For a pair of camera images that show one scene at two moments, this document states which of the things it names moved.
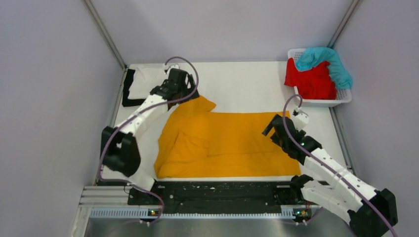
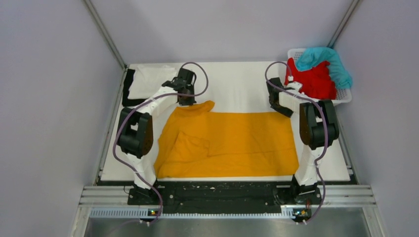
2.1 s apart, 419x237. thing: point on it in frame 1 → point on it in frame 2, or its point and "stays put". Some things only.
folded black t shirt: (128, 81) stays put
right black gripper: (270, 127) → (286, 113)
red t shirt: (315, 83) stays put
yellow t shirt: (195, 143) stays put
